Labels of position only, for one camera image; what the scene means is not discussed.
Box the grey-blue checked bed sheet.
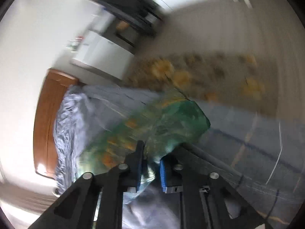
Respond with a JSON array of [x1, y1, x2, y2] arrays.
[[54, 83, 303, 229]]

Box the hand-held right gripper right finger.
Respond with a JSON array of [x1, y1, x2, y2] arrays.
[[159, 145, 274, 229]]

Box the wooden headboard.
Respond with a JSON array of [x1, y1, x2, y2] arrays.
[[33, 68, 80, 178]]

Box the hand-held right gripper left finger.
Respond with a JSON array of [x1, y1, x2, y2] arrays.
[[29, 140, 148, 229]]

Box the white nightstand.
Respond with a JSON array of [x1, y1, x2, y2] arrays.
[[70, 30, 135, 80]]

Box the green floral garment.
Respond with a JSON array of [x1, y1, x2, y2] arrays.
[[77, 93, 211, 196]]

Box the floral patterned rug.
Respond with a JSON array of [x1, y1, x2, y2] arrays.
[[124, 51, 278, 110]]

